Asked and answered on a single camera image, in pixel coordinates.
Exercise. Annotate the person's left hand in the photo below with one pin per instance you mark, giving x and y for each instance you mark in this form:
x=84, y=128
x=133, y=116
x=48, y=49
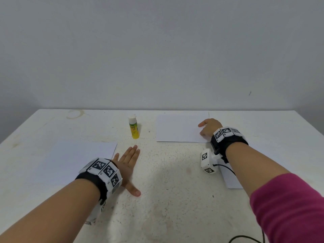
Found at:
x=126, y=167

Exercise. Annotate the person's right hand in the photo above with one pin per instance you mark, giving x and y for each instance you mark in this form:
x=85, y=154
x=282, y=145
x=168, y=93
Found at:
x=211, y=126

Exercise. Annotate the glued white paper sheet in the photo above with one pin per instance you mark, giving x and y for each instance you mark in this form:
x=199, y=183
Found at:
x=177, y=128

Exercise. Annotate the yellow glue stick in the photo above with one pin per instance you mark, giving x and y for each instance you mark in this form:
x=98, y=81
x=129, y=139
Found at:
x=134, y=128

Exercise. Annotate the stack of white paper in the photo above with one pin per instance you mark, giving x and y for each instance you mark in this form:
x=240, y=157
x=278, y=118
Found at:
x=230, y=179
x=73, y=163

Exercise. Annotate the person's right forearm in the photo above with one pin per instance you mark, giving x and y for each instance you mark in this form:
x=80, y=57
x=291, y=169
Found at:
x=255, y=167

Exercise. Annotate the person's left forearm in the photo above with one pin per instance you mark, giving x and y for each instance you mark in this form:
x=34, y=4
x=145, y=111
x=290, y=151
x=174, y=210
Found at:
x=48, y=217

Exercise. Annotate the black marker wristband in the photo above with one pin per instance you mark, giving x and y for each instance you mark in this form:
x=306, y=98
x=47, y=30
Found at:
x=101, y=177
x=229, y=141

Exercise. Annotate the pink sleeve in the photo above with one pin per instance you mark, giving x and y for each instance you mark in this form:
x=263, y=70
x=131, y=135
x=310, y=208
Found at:
x=293, y=210

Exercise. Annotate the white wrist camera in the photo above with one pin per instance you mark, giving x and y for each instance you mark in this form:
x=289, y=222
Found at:
x=208, y=160
x=95, y=214

